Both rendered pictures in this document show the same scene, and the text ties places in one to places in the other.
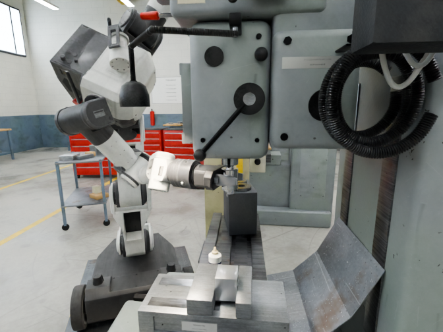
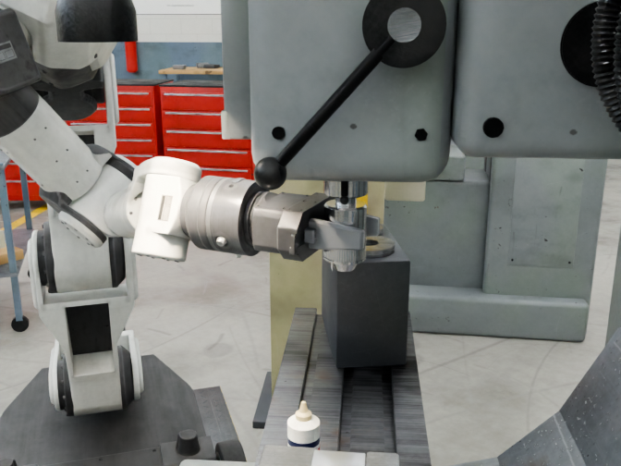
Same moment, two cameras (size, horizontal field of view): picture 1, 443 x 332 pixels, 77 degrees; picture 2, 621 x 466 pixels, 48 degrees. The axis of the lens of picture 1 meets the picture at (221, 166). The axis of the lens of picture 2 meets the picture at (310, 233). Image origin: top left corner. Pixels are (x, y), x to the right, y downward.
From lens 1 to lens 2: 3 cm
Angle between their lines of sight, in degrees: 4
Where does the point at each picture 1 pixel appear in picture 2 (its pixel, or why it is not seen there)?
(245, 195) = (380, 267)
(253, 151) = (410, 163)
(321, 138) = (590, 133)
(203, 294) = not seen: outside the picture
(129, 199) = (80, 274)
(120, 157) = (56, 169)
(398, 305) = not seen: outside the picture
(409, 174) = not seen: outside the picture
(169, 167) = (186, 200)
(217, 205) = (300, 285)
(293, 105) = (519, 42)
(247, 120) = (396, 82)
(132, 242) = (89, 381)
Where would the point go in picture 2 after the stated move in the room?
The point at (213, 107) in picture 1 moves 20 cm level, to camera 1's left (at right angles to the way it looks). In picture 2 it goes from (306, 46) to (80, 46)
